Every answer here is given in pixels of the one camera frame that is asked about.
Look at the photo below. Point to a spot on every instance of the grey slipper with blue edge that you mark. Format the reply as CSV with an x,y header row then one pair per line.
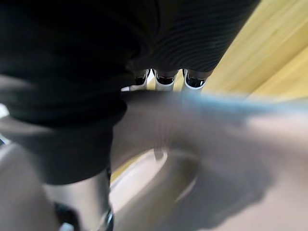
x,y
192,144

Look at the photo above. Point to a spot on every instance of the right robot hand black cloth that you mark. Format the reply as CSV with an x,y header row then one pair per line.
x,y
72,72

